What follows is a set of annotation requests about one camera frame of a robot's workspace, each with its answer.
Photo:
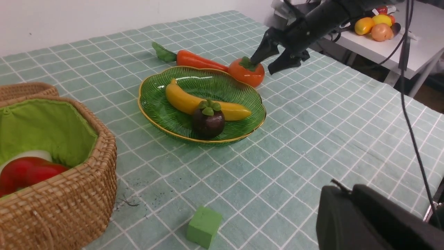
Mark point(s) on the dark purple mangosteen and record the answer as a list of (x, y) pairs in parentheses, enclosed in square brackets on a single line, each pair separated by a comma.
[(208, 120)]

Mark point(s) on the orange carrot with leaves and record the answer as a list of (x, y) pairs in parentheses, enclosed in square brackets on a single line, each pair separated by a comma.
[(186, 58)]

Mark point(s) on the white radish with leaves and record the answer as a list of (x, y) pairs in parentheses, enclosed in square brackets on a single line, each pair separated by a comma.
[(32, 153)]

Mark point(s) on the white side table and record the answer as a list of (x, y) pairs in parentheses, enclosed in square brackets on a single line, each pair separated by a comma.
[(427, 25)]

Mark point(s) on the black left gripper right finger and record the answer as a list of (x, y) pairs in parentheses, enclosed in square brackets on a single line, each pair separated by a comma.
[(399, 228)]

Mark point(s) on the red toy fruit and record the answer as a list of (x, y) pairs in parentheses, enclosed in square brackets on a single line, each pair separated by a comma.
[(381, 10)]

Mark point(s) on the orange yellow toy fruit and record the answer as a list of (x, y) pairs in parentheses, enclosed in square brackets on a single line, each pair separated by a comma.
[(363, 26)]

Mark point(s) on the woven wicker basket green lining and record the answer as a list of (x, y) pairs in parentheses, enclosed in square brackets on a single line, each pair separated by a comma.
[(72, 209)]

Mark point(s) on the orange persimmon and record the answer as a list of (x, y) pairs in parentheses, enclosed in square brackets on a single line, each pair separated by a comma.
[(244, 71)]

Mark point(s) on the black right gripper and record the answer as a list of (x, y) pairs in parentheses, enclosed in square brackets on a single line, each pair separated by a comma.
[(295, 38)]

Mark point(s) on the red bell pepper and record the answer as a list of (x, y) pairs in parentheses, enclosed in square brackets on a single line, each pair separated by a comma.
[(25, 172)]

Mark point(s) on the peach toy fruit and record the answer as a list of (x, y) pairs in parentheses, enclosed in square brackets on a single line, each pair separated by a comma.
[(382, 32)]

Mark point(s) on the dark purple toy fruit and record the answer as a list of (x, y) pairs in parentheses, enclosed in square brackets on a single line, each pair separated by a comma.
[(396, 28)]

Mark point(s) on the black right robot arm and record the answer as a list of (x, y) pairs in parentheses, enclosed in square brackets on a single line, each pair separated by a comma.
[(343, 11)]

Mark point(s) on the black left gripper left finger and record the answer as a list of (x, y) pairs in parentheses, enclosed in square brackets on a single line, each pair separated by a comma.
[(341, 226)]

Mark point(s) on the green glass leaf plate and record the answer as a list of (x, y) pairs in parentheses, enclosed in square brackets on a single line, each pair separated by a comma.
[(210, 84)]

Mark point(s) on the green foam cube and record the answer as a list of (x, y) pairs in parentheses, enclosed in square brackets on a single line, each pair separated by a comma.
[(203, 226)]

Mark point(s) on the yellow banana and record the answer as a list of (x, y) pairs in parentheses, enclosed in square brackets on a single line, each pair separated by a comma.
[(187, 103)]

